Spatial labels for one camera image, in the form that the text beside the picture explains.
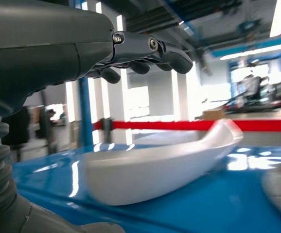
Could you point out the brown cardboard box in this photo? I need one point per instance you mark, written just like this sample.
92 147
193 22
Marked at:
213 114

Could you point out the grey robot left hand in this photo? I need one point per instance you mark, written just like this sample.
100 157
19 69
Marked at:
33 41

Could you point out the chrome barrier stanchion post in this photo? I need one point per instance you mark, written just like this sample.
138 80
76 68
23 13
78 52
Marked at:
106 128

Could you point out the person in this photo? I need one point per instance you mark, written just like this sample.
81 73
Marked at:
50 128

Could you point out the red barrier tape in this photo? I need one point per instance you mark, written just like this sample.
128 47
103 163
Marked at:
179 125

